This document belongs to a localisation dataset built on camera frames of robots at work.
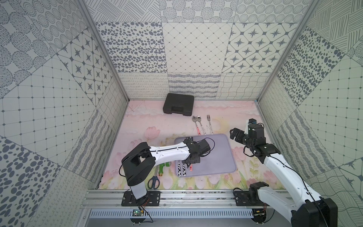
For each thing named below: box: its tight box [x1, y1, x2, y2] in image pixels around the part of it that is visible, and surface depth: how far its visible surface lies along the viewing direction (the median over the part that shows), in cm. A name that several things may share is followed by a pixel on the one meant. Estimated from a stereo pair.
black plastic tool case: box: [162, 92, 195, 117], surface depth 119 cm
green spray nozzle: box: [158, 161, 173, 177], surface depth 85 cm
